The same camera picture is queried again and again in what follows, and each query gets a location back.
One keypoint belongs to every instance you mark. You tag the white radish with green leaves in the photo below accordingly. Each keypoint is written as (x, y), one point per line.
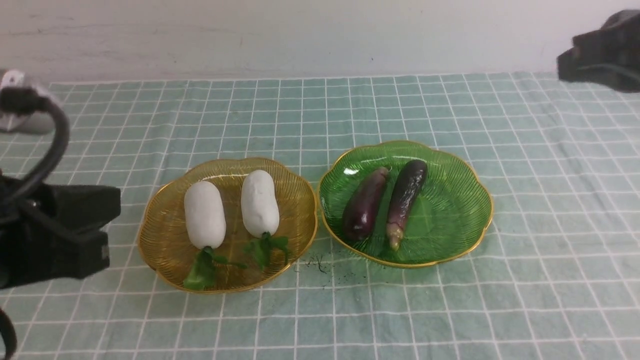
(205, 215)

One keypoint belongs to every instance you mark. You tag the green checkered tablecloth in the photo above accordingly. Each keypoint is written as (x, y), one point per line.
(556, 277)

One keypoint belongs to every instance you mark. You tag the amber glass plate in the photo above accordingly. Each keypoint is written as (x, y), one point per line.
(164, 244)

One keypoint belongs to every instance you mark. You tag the dark purple eggplant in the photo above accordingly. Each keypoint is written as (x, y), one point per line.
(360, 213)

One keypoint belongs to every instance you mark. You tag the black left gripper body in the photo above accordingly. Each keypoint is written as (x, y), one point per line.
(57, 232)

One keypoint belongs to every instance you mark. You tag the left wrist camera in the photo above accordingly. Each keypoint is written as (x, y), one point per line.
(23, 102)

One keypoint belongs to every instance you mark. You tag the green glass plate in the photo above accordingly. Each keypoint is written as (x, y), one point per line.
(449, 218)

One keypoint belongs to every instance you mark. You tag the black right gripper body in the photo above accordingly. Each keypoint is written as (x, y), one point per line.
(608, 56)

